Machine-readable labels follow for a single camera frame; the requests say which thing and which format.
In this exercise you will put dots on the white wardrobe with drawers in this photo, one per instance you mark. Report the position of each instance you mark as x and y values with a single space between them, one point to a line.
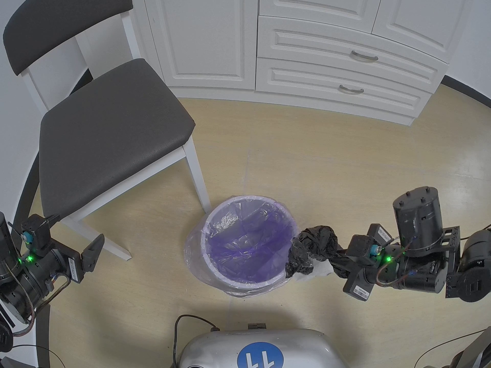
314 40

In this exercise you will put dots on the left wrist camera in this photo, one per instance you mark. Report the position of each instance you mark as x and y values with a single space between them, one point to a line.
36 230

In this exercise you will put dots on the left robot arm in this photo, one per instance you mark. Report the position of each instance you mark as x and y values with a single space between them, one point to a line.
15 291

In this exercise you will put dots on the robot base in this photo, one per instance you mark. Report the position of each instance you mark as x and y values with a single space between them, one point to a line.
268 345

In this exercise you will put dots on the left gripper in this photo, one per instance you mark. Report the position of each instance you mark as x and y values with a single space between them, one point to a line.
57 266

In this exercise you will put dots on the black plastic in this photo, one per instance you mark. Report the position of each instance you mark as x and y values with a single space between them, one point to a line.
316 243

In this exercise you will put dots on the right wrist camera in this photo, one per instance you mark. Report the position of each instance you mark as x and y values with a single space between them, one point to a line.
360 247

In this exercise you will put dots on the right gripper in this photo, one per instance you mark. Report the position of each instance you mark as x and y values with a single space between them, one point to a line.
358 284

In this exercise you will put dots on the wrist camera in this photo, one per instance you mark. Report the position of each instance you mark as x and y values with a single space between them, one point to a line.
360 247
36 230

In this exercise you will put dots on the white chair dark grey seat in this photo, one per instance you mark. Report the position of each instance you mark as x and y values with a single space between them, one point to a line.
115 128

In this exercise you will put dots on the white trash bin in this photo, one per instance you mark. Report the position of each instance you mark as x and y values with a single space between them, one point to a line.
231 280

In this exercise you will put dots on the crumpled white paper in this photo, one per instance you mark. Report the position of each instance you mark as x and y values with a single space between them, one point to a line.
320 271

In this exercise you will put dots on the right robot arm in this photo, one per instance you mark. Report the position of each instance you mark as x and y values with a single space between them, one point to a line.
420 220

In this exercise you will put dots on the purple plastic bag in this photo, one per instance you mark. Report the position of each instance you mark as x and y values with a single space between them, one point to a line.
245 240

